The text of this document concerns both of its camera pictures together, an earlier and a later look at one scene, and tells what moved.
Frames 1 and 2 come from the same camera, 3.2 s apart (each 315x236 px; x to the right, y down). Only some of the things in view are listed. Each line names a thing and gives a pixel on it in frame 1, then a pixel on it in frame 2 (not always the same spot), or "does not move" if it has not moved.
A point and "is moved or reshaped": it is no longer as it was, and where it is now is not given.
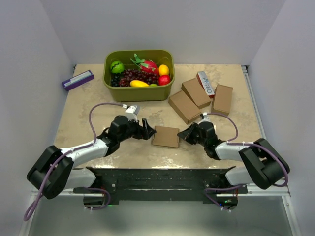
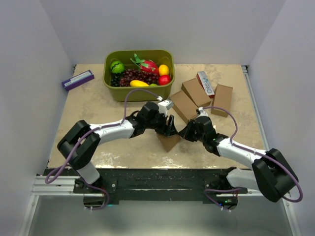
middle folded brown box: (197, 93) does not move
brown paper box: (166, 136) is moved or reshaped
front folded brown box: (186, 109) does not move
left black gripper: (148, 131) → (168, 130)
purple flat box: (78, 80) does not move
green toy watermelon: (117, 67) does not move
